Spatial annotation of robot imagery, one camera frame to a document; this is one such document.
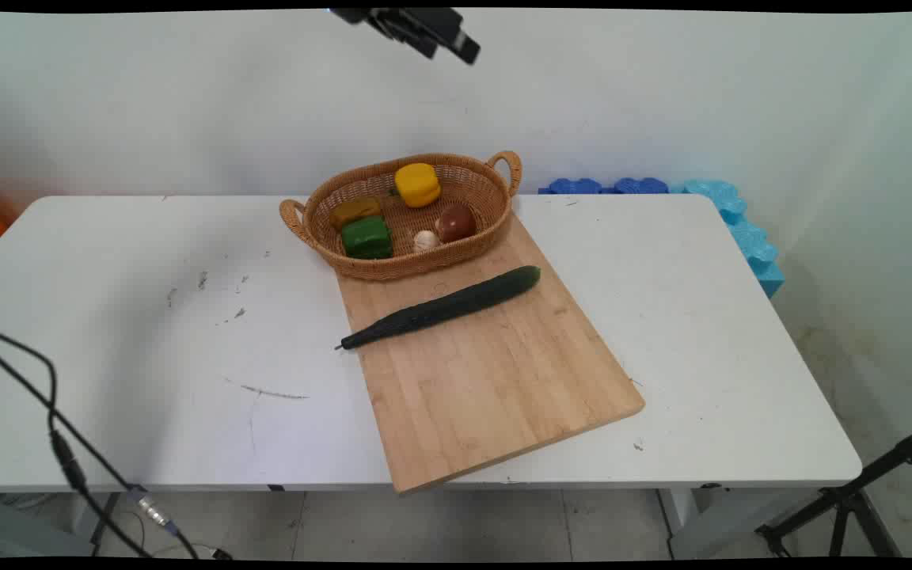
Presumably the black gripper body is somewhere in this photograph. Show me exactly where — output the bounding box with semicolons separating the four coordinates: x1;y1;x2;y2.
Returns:
329;8;397;26

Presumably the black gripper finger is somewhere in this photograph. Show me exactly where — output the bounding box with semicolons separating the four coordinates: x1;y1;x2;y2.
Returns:
397;9;481;66
367;11;439;60

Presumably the dark green cucumber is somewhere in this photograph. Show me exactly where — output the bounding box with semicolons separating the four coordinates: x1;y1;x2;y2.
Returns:
335;265;542;352

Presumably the yellow bell pepper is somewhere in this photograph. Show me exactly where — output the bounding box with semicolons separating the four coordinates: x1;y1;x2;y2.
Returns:
390;162;442;209

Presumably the orange-brown bell pepper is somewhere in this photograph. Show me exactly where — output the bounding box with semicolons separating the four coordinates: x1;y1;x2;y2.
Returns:
330;196;383;231

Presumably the brown round onion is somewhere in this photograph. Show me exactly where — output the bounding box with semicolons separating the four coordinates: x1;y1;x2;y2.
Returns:
437;203;477;244

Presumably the green bell pepper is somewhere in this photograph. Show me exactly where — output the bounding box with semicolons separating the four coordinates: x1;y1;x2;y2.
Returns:
340;215;394;260

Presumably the bamboo cutting board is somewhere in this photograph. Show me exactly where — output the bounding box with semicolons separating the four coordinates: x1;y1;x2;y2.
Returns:
336;212;647;496

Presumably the light blue foam mat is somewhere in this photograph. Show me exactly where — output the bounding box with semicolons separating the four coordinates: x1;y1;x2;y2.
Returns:
668;179;786;299

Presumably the white table leg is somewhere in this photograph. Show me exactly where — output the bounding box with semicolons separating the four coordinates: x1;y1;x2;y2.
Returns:
656;486;701;557

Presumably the black tripod stand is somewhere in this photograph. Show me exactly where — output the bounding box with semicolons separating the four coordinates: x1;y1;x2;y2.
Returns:
755;422;912;559

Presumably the woven wicker basket with handles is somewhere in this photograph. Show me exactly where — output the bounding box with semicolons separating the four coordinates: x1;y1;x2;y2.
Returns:
279;150;523;282

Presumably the black cable with silver connector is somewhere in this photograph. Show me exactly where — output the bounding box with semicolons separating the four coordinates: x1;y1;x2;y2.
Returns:
0;339;234;561

